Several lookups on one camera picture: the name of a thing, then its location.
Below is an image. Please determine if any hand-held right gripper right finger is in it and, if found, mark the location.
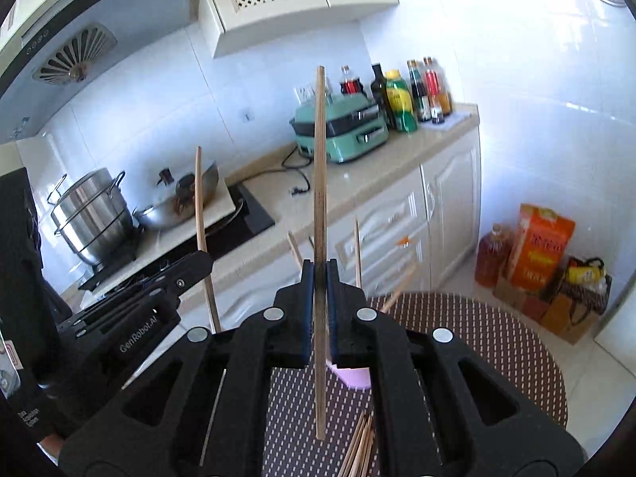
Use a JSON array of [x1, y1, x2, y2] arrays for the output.
[[325, 258, 584, 477]]

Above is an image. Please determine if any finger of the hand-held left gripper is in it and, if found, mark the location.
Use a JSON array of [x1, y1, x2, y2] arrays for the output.
[[57, 251, 215, 331]]

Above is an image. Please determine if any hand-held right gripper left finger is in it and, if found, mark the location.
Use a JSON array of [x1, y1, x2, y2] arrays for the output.
[[60, 258, 316, 477]]

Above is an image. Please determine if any light wooden chopstick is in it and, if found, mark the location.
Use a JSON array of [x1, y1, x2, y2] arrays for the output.
[[195, 146, 222, 334], [313, 66, 329, 440]]

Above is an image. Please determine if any bundle of wooden chopsticks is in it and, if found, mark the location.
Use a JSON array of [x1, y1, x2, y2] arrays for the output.
[[287, 217, 417, 315]]

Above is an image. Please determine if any pink cup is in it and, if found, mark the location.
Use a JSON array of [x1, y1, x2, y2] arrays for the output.
[[325, 360, 372, 389]]

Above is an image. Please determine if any steel wok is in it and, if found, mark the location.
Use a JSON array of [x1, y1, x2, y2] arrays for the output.
[[132, 160, 220, 232]]

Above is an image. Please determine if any beige board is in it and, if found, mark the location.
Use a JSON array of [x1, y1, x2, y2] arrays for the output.
[[144, 180, 245, 239]]

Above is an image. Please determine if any black glass cooktop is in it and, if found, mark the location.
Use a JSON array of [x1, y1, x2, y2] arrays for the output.
[[77, 184, 276, 291]]

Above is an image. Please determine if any wok lid with black knob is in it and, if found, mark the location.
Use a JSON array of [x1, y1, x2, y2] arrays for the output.
[[144, 168, 200, 212]]

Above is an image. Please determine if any stainless steel steamer pot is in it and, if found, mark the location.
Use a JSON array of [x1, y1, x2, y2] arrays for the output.
[[47, 168, 137, 265]]

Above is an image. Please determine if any cream kitchen base cabinet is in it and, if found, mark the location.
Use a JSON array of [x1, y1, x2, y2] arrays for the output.
[[62, 102, 483, 334]]

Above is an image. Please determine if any green electric grill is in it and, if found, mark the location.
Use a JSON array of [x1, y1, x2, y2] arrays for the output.
[[289, 93, 390, 164]]

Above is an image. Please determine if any cooking oil jug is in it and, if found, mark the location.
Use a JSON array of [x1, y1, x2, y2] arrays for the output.
[[474, 223, 512, 289]]

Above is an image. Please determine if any cardboard box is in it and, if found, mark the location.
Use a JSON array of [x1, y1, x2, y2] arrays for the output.
[[493, 268, 597, 345]]

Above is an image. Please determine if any grey range hood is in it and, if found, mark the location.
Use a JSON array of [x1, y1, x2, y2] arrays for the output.
[[0, 0, 200, 145]]

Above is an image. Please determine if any yellow-green bottle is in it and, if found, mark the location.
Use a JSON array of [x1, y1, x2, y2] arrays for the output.
[[385, 70, 419, 133]]

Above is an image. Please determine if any orange rice bag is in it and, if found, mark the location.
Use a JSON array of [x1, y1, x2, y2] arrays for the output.
[[507, 204, 576, 289]]

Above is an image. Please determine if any dark oil bottle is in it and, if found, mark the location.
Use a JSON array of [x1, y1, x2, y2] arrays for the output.
[[370, 63, 398, 130]]

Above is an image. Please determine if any cola bottle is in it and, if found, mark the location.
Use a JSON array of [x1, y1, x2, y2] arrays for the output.
[[339, 66, 366, 97]]

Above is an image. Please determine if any white paper sheet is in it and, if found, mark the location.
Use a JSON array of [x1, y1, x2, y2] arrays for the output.
[[420, 112, 472, 131]]

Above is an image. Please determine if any soy sauce bottle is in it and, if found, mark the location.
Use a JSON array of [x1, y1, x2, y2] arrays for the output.
[[406, 60, 432, 122]]

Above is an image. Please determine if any red sauce bottle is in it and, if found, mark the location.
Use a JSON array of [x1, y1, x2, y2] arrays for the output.
[[422, 57, 453, 116]]

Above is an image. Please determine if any black power cable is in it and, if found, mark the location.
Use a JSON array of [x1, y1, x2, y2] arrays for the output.
[[281, 146, 311, 197]]

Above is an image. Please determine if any white wall socket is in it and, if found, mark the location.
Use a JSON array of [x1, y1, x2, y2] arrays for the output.
[[294, 83, 333, 105]]

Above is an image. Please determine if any cream lattice wall cabinet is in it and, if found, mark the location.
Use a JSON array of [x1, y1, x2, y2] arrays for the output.
[[191, 0, 401, 58]]

